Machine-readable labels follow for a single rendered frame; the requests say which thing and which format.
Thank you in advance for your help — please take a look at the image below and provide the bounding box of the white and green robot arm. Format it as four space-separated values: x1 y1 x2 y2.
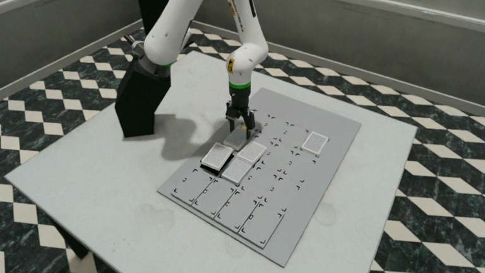
124 0 268 121

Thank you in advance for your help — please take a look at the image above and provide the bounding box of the clear plastic lid with yellow tape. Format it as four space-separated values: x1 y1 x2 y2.
225 124 247 146

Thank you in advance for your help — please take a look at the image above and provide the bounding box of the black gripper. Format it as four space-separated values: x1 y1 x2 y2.
225 97 255 140

